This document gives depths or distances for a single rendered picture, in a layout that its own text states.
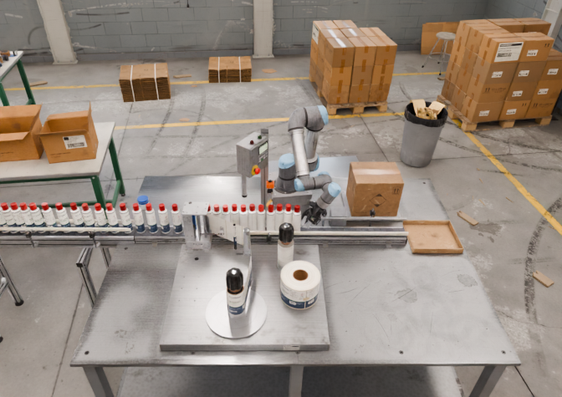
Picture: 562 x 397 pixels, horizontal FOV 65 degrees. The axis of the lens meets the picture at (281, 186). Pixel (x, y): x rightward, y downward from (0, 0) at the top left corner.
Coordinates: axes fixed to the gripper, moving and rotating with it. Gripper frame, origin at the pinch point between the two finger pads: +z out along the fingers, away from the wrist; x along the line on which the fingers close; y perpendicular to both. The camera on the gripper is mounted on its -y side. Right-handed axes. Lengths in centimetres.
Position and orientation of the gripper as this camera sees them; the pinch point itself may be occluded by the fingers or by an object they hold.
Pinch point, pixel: (302, 224)
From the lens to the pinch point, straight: 268.8
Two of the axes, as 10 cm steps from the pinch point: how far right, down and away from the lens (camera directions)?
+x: 8.6, 4.1, 3.2
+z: -5.2, 6.9, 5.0
